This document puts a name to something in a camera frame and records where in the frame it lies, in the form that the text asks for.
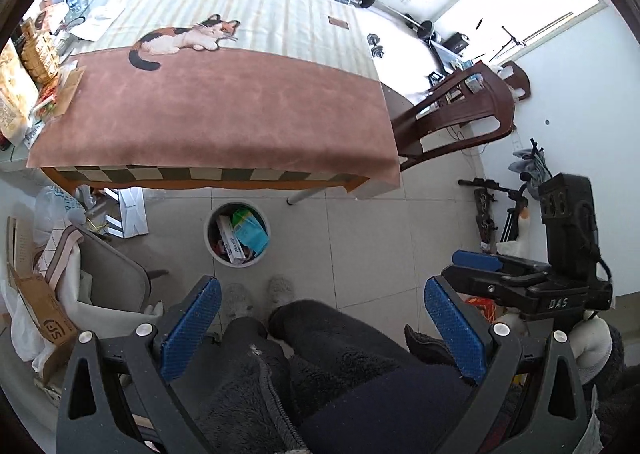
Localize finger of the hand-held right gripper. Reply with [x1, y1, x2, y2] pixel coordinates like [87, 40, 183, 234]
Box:
[440, 266, 551, 307]
[452, 250, 551, 275]

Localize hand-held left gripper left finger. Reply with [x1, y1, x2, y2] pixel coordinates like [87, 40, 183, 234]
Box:
[56, 275, 222, 454]

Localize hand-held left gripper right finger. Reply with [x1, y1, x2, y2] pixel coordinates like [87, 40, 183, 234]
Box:
[424, 275, 593, 454]

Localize small white medicine box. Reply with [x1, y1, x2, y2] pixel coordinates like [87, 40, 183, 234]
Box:
[217, 215, 252, 265]

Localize white round bin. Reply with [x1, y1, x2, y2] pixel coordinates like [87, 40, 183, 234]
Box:
[203, 202, 272, 267]

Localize teal green packet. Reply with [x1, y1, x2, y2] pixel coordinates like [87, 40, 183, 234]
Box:
[231, 209, 269, 255]

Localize person's right forearm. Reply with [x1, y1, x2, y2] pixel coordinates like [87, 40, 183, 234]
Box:
[570, 316, 640, 454]

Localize dark fleece cloth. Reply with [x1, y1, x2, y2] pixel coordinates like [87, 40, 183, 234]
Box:
[404, 324, 457, 368]

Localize white goose toy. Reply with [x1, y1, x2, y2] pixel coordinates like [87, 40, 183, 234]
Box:
[495, 206, 532, 256]

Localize black tripod stand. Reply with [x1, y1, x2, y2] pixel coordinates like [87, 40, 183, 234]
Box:
[458, 176, 531, 252]

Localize grey fuzzy slipper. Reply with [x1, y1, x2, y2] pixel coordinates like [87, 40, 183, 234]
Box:
[220, 283, 258, 321]
[266, 275, 296, 310]

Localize person's left leg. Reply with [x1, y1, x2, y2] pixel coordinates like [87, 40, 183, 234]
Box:
[192, 316, 306, 454]

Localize grey gloves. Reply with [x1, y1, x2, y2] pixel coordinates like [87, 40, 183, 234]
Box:
[508, 138, 552, 187]

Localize grey armchair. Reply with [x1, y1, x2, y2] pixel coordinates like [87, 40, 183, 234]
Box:
[45, 224, 169, 316]

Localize white folded carton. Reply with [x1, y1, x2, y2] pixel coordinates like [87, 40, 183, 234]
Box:
[102, 186, 150, 238]

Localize dark wooden chair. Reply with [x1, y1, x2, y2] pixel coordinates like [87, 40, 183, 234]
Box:
[500, 60, 532, 103]
[390, 60, 517, 172]

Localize brown cardboard box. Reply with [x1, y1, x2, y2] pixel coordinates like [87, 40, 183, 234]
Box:
[7, 216, 81, 382]

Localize white table leg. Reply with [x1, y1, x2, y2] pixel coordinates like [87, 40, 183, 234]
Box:
[286, 188, 328, 206]

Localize white plastic bag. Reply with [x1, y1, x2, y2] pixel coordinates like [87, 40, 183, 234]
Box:
[34, 184, 87, 237]

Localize black amplifier box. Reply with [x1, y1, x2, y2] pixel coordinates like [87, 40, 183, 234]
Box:
[442, 32, 471, 55]

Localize cat print tablecloth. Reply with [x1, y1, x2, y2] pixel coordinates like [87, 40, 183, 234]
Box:
[26, 0, 402, 192]

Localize black floor barbell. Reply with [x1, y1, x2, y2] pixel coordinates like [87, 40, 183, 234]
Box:
[360, 0, 436, 42]

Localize yellow snack bag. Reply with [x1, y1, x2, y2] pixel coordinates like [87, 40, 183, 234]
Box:
[0, 41, 41, 146]

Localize stack of brown packets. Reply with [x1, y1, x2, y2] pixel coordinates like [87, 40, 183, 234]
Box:
[20, 19, 62, 85]

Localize white paper sheets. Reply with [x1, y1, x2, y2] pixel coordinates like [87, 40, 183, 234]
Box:
[74, 3, 127, 41]

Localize orange cord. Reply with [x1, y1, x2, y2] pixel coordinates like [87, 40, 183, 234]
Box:
[464, 296, 497, 324]

